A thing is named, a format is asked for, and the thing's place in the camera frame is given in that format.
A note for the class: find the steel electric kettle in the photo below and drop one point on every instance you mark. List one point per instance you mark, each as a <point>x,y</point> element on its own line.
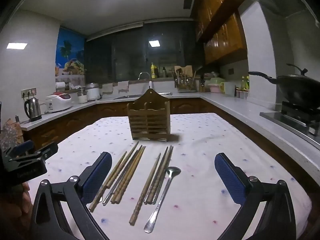
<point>32,109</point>

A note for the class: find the chrome sink faucet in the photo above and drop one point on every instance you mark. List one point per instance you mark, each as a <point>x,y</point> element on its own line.
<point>147,77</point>

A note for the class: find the glass jar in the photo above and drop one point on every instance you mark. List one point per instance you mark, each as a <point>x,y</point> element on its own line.
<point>82,96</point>

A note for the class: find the white red rice cooker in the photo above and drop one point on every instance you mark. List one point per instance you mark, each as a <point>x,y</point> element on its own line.
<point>58,101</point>

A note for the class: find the person left hand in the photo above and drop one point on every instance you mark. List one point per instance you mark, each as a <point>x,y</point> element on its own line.
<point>16,211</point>

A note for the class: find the metal spoon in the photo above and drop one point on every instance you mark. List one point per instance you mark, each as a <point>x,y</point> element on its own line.
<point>172,171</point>

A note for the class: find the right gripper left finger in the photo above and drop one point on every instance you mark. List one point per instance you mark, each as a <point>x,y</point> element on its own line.
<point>48,219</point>

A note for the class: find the dish drying rack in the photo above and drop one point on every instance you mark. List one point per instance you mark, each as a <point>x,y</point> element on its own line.
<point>184,78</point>

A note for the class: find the translucent pitcher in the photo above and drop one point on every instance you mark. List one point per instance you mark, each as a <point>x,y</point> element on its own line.
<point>228,88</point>

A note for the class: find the wall power socket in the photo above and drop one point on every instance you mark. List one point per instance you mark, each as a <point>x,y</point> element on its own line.
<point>26,93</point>

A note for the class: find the dark chopstick group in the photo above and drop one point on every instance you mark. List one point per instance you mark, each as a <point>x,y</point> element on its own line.
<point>155,177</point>

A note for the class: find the white canister pot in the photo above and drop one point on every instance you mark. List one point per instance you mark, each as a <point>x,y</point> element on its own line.
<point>93,92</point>

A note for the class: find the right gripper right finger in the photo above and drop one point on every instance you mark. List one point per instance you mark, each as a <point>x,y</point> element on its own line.
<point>278,218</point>

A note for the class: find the steel sink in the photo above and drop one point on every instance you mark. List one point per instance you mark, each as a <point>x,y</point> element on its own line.
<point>139,95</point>

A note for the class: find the fruit beach poster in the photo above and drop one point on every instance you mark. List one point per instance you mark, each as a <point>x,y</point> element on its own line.
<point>70,57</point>

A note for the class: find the wooden utensil holder box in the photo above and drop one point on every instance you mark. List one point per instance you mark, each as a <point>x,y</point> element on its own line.
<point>149,117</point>

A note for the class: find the condiment bottles rack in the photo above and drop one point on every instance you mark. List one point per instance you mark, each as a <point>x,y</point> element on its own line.
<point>242,92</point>

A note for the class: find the hanging dish cloth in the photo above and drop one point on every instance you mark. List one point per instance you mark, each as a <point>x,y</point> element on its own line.
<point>123,86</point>

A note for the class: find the wooden chopstick group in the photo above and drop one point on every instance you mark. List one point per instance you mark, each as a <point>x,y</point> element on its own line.
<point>152,197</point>

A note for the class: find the dark window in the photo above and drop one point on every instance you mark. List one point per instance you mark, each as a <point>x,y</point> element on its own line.
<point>129,54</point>

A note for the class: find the white dotted tablecloth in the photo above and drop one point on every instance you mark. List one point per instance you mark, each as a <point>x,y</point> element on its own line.
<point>175,191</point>

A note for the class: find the upper wooden cabinets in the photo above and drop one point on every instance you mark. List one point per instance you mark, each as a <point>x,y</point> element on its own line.
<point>220,35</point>

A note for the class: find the black wok with lid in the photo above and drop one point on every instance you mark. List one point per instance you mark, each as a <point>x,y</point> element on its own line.
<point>297,89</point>

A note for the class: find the yellow oil bottle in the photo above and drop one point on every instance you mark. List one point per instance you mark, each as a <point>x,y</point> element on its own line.
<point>154,71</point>

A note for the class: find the green pink bowl stack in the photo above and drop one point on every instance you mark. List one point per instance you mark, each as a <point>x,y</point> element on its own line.
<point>215,84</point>

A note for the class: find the wooden chopstick lone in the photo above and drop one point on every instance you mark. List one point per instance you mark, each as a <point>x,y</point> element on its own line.
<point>138,206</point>

